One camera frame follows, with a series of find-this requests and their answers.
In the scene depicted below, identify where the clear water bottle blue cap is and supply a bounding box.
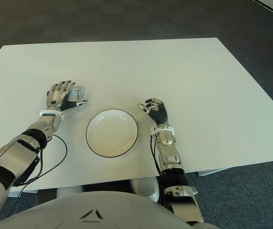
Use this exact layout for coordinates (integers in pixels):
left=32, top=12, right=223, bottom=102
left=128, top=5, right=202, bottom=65
left=46, top=85, right=89, bottom=103

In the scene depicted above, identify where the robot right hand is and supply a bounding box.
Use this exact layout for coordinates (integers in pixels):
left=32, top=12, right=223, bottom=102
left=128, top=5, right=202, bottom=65
left=137, top=97, right=170, bottom=125

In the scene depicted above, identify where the white plate black rim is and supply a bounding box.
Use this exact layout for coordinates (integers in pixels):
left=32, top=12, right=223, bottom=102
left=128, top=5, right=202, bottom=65
left=85, top=108, right=141, bottom=158

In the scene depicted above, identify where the white robot leg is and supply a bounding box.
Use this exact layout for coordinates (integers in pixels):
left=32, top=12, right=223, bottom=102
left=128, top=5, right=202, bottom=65
left=129, top=178, right=160, bottom=203

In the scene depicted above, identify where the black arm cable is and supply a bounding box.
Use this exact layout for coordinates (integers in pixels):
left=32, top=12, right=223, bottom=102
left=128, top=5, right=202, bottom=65
left=149, top=135, right=163, bottom=176
left=19, top=135, right=68, bottom=198

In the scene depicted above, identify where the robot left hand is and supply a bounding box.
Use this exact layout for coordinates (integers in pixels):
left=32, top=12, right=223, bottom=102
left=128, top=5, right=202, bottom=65
left=45, top=80, right=89, bottom=112

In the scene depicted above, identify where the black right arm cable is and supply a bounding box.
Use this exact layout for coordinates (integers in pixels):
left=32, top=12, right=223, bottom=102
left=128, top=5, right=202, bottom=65
left=149, top=135, right=163, bottom=176

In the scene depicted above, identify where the grey robot torso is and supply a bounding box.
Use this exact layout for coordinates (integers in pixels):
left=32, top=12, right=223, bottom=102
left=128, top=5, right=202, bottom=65
left=0, top=190, right=225, bottom=229

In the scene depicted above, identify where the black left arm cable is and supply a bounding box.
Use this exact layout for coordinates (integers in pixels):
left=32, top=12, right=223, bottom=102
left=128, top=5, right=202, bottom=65
left=19, top=135, right=68, bottom=198

